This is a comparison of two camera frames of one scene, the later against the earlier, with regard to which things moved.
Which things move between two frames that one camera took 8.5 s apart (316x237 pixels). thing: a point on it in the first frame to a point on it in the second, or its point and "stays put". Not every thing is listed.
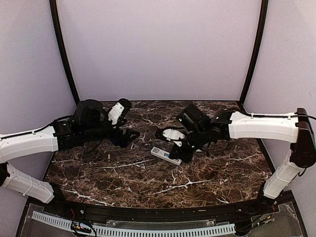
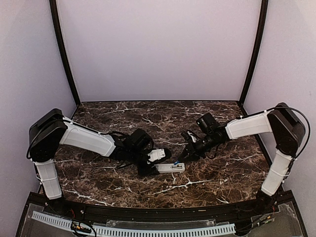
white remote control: (164, 155) to (170, 168)
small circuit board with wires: (77, 226) stays put
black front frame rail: (159, 215) stays put
